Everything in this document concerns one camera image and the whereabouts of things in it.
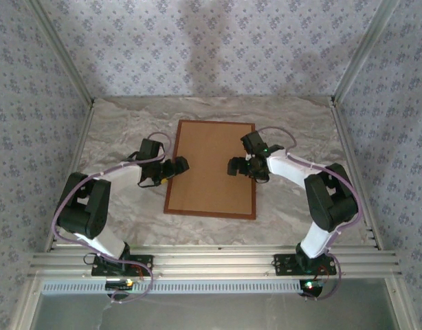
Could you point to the brown backing board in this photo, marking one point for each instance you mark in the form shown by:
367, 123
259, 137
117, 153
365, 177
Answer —
211, 172

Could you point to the brown wooden picture frame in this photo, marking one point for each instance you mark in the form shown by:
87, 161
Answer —
211, 215

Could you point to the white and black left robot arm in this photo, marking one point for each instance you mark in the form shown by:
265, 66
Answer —
84, 203

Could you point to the grey metal panel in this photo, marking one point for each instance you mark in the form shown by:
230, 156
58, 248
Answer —
214, 313

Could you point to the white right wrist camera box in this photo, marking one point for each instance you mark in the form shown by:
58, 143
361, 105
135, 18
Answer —
248, 157

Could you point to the aluminium side rail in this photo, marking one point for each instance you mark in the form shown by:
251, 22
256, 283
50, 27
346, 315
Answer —
82, 137
343, 130

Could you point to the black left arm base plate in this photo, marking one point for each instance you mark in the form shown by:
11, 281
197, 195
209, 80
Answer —
147, 261

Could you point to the aluminium mounting rail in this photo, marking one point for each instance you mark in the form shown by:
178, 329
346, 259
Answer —
214, 264

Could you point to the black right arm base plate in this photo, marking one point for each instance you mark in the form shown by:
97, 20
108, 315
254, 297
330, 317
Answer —
283, 264

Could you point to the aluminium corner post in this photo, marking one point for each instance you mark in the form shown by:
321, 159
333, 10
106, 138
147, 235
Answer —
361, 51
64, 51

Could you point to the aluminium frame leg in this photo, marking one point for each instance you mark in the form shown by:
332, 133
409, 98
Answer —
29, 302
398, 302

